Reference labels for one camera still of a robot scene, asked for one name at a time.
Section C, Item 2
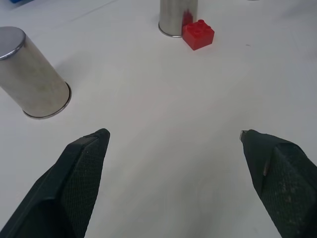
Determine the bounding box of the steel cup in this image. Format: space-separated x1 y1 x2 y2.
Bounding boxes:
0 26 72 119
158 0 200 39

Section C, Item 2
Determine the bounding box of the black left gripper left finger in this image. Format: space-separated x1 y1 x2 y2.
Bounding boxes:
0 128 110 238

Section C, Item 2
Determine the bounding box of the red toy building brick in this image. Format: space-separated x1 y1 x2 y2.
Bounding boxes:
182 19 215 52

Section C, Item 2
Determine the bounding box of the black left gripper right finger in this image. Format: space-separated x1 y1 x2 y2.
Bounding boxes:
239 129 317 238

